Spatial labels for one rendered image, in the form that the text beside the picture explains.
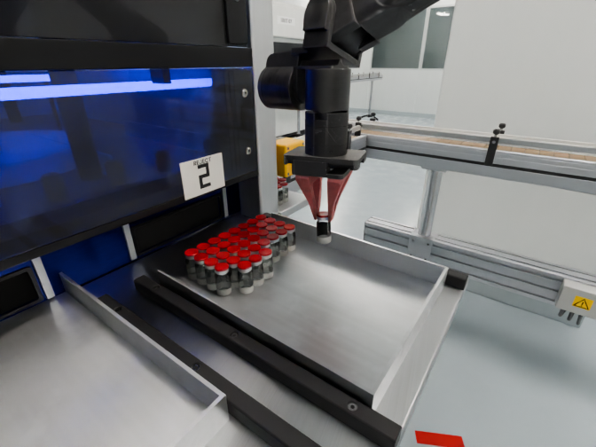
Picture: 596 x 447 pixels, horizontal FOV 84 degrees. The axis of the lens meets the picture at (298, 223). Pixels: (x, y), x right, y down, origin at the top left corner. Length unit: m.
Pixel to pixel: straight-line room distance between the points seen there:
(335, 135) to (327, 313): 0.24
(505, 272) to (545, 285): 0.12
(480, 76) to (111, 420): 1.80
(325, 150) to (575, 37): 1.51
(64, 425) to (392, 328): 0.36
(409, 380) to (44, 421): 0.36
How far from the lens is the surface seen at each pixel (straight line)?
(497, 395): 1.68
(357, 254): 0.59
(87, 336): 0.51
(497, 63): 1.86
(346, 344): 0.43
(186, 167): 0.55
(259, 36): 0.66
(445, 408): 1.56
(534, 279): 1.43
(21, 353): 0.53
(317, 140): 0.44
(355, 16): 0.43
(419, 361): 0.44
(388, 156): 1.35
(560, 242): 2.01
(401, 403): 0.39
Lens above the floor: 1.19
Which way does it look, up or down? 26 degrees down
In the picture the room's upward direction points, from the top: straight up
